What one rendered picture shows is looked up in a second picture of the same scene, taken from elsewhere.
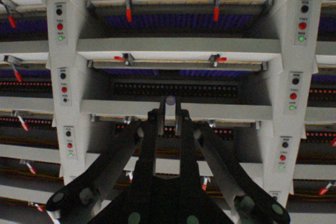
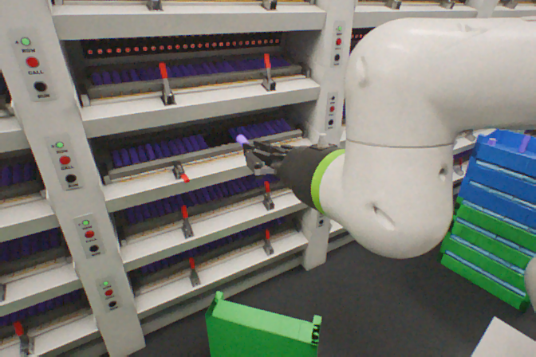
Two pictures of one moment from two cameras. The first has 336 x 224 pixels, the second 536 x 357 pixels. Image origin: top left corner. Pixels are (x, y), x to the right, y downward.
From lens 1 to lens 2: 52 cm
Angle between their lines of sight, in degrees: 42
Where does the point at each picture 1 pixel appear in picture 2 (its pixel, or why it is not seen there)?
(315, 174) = not seen: outside the picture
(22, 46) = not seen: hidden behind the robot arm
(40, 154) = (374, 20)
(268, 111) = (91, 130)
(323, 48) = (43, 223)
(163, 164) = (226, 25)
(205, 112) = (181, 113)
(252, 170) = (76, 27)
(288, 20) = (108, 233)
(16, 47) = not seen: hidden behind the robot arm
